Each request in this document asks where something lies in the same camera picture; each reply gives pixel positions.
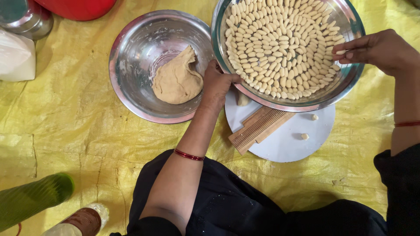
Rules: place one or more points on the red plastic container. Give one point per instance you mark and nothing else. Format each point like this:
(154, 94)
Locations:
(78, 8)

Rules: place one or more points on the clear bottle brown label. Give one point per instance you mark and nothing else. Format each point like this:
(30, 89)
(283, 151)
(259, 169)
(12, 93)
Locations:
(83, 221)

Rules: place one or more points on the steel lidded pots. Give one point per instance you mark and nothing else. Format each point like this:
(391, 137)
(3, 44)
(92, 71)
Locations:
(23, 16)

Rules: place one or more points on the red wrist thread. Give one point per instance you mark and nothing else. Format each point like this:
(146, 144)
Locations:
(408, 124)

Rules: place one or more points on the white round board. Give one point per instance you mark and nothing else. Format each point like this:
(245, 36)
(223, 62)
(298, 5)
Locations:
(288, 141)

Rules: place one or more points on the short dough roll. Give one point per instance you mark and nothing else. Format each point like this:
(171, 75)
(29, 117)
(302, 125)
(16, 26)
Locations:
(242, 99)

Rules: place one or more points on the green plastic bottle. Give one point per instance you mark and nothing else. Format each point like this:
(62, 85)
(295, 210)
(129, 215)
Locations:
(32, 200)

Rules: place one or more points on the tan dough lump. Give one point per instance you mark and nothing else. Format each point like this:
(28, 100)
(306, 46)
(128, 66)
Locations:
(177, 80)

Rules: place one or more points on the wooden ridged paddle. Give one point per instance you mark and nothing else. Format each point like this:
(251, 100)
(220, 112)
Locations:
(259, 127)

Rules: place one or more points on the yellow plastic tarp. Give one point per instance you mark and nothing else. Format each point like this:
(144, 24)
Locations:
(72, 124)

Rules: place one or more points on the person's right hand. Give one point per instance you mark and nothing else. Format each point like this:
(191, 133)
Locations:
(384, 49)

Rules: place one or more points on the person's left hand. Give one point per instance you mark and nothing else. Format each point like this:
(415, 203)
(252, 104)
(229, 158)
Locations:
(215, 87)

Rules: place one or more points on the small dough ball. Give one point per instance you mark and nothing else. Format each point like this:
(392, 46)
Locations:
(315, 117)
(305, 136)

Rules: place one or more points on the single shaped dough piece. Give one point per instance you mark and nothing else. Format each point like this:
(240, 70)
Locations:
(341, 52)

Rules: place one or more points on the heap of ridged dough shells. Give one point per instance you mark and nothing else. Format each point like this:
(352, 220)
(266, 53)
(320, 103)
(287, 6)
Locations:
(282, 49)

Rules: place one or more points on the large steel basin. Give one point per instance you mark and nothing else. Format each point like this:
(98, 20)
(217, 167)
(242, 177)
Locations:
(347, 85)

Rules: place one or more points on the steel mixing bowl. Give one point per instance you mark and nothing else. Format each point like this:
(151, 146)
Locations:
(137, 65)

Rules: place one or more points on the red glass bangles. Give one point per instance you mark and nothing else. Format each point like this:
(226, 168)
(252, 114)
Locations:
(188, 155)

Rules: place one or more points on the white plastic bag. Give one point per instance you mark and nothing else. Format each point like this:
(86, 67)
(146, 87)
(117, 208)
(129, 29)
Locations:
(14, 57)

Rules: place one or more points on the person's black clothing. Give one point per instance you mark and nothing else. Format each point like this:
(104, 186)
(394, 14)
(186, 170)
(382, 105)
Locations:
(246, 209)

